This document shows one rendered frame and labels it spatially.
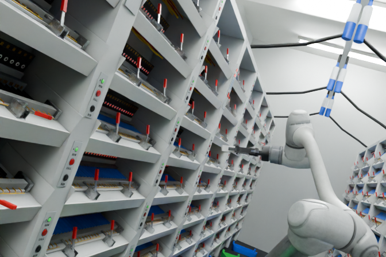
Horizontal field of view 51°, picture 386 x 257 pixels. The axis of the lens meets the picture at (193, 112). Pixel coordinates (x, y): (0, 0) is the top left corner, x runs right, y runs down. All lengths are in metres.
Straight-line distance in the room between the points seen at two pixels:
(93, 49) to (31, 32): 0.25
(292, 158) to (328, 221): 0.59
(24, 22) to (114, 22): 0.30
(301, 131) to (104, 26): 1.06
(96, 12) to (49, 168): 0.41
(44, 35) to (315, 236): 1.00
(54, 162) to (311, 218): 0.80
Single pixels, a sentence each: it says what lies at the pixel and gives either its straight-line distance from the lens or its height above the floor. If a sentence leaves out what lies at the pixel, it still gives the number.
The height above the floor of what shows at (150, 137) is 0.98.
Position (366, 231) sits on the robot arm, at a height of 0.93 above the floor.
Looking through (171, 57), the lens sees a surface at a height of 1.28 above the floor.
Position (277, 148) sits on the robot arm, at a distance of 1.95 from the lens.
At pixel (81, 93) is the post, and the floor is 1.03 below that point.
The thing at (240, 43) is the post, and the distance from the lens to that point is 2.45.
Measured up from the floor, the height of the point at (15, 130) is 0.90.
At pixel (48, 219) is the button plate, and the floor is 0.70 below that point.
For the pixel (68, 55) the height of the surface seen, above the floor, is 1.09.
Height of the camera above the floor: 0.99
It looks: 5 degrees up
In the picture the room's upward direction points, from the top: 20 degrees clockwise
